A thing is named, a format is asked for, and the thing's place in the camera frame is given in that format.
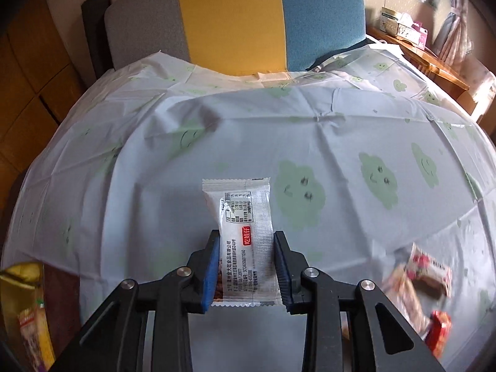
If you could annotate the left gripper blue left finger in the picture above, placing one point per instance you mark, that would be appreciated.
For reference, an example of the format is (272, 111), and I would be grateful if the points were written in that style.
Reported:
(198, 279)

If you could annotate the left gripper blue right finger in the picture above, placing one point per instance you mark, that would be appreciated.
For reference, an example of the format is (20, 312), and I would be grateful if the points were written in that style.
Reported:
(297, 280)

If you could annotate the white printed snack packet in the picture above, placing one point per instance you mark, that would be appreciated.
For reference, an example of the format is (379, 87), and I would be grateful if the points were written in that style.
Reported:
(247, 275)

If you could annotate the orange crispy cake clear bag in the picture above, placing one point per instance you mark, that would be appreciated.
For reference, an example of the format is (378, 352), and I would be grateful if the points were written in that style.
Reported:
(400, 290)

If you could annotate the pink floral snack bar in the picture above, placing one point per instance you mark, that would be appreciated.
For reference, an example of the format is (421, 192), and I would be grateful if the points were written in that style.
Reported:
(423, 267)

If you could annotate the red gold pastry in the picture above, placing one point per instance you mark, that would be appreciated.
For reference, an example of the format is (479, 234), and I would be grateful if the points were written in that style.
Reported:
(439, 332)

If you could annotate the white cloud-print tablecloth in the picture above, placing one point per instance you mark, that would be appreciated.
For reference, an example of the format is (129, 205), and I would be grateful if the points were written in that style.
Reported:
(365, 159)

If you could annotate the gold tin box maroon sides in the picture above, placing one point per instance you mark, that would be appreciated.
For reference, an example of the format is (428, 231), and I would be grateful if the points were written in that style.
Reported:
(40, 314)

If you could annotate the wooden side table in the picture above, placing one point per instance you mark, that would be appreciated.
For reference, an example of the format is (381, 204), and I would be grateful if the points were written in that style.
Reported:
(446, 78)

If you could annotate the grey yellow blue sofa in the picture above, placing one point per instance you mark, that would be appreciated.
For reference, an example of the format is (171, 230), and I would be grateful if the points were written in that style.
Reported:
(235, 37)

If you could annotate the wooden cabinet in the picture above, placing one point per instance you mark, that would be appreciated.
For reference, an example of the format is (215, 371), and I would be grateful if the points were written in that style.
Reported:
(39, 85)

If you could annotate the tissue box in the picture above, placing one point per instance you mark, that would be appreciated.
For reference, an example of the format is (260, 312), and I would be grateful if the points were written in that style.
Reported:
(396, 25)

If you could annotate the pink small box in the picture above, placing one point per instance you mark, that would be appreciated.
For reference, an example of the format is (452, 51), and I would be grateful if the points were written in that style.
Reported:
(422, 35)

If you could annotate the beige curtain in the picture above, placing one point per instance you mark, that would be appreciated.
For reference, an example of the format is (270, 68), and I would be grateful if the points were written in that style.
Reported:
(452, 43)

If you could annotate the black rolled mat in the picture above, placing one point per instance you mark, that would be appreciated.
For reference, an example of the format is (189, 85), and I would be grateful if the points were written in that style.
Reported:
(93, 13)

